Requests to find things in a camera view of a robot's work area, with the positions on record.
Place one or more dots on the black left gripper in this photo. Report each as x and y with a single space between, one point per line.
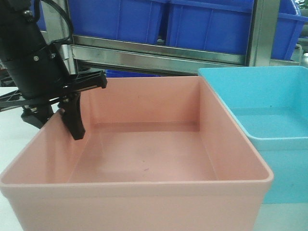
37 90

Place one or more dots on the pink plastic box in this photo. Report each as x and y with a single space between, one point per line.
159 154

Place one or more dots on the light blue plastic box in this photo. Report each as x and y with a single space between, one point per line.
270 104

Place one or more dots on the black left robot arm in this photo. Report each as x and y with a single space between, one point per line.
38 70

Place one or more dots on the blue bin under shelf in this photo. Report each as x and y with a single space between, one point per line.
117 73

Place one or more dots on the stainless steel front shelf rack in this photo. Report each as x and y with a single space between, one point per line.
155 59

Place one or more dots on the blue storage bin left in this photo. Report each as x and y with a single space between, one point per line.
125 20

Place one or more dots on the blue storage bin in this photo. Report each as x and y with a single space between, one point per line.
210 25
125 20

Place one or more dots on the blue storage bin right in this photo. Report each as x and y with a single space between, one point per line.
210 25

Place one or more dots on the blue bin far right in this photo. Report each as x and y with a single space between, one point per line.
290 23

